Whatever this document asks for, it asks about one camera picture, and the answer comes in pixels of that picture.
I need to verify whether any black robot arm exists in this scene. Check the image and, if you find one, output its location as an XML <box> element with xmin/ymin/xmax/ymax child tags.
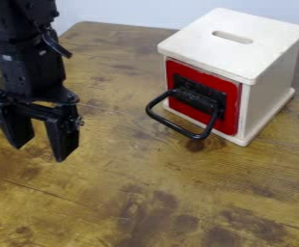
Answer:
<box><xmin>0</xmin><ymin>0</ymin><xmax>83</xmax><ymax>161</ymax></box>

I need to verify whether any white wooden box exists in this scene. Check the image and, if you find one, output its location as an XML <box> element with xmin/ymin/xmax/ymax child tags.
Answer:
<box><xmin>158</xmin><ymin>8</ymin><xmax>299</xmax><ymax>146</ymax></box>

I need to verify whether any black metal drawer handle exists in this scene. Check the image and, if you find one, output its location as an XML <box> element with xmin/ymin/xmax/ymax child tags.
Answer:
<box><xmin>146</xmin><ymin>74</ymin><xmax>227</xmax><ymax>140</ymax></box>

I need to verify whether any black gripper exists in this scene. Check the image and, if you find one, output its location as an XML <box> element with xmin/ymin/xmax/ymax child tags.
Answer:
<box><xmin>0</xmin><ymin>41</ymin><xmax>83</xmax><ymax>162</ymax></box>

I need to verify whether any red drawer front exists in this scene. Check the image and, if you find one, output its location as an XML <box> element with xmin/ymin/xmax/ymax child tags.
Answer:
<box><xmin>166</xmin><ymin>59</ymin><xmax>243</xmax><ymax>135</ymax></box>

